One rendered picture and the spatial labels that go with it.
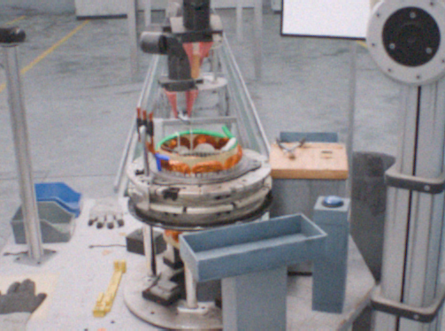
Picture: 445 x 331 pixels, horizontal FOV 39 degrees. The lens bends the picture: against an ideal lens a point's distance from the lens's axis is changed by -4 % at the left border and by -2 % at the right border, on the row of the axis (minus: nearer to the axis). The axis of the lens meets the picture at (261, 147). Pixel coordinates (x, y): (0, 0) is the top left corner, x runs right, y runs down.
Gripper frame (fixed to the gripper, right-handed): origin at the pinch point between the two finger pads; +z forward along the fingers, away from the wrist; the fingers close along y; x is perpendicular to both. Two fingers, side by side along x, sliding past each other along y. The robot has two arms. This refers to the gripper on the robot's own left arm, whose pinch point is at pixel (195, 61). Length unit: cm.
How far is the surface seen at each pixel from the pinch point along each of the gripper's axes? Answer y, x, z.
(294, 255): -11.4, 43.3, 14.4
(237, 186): -5.7, 21.2, 17.0
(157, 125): 8.3, -1.6, 17.2
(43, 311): 38, 21, 50
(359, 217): -88, -75, 136
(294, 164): -23.0, 5.3, 26.8
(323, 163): -29.9, 6.4, 26.5
